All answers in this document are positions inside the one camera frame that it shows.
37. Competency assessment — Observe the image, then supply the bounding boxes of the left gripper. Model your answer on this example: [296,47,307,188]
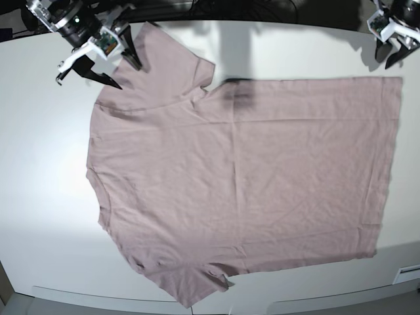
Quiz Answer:
[371,6,419,69]

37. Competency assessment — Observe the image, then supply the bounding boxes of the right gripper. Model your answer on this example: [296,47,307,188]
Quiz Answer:
[54,4,142,90]

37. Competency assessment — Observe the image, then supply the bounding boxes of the pink T-shirt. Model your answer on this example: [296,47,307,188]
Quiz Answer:
[87,23,403,308]

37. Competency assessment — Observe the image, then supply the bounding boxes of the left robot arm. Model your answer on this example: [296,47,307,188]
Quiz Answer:
[367,0,419,69]

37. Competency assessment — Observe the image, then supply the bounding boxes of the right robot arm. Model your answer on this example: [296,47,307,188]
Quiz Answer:
[26,1,142,89]

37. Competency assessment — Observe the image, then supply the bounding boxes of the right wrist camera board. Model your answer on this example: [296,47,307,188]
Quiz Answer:
[93,28,119,58]

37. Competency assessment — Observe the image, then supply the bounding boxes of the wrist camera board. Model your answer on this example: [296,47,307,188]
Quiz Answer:
[93,28,119,58]
[367,15,389,37]

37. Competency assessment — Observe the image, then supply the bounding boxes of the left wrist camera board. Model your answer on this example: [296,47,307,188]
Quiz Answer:
[367,15,389,37]

